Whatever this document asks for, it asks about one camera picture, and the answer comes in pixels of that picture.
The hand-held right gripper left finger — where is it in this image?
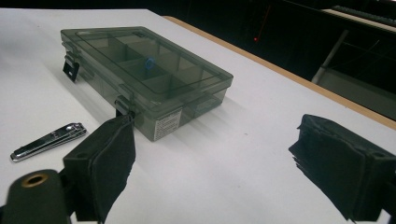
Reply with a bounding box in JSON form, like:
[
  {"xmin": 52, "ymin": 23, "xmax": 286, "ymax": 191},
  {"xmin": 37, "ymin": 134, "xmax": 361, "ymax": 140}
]
[{"xmin": 63, "ymin": 114, "xmax": 137, "ymax": 224}]

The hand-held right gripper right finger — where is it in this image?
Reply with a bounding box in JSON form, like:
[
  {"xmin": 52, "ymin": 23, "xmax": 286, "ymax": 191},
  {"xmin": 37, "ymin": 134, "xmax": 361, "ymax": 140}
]
[{"xmin": 288, "ymin": 113, "xmax": 396, "ymax": 222}]

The silver metal nail clipper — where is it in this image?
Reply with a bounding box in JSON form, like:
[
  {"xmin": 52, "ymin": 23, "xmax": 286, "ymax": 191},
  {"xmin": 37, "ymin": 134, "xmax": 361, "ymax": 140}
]
[{"xmin": 9, "ymin": 122, "xmax": 88, "ymax": 163}]

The grey transparent plastic compartment box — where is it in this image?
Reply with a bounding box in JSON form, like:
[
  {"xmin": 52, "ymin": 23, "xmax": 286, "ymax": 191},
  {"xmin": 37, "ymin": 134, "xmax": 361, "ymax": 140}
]
[{"xmin": 60, "ymin": 25, "xmax": 234, "ymax": 143}]

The small blue plastic piece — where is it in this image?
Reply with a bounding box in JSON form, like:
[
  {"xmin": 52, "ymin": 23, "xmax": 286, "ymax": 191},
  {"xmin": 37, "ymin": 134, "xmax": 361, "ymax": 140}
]
[{"xmin": 144, "ymin": 56, "xmax": 157, "ymax": 74}]

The white metal stand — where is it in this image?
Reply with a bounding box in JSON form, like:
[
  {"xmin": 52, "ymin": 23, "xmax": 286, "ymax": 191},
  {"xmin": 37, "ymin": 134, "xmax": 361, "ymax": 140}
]
[{"xmin": 311, "ymin": 6, "xmax": 396, "ymax": 121}]

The thin red cable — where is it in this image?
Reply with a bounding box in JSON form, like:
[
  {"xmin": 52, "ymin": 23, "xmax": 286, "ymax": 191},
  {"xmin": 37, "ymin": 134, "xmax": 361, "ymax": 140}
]
[{"xmin": 256, "ymin": 4, "xmax": 273, "ymax": 38}]

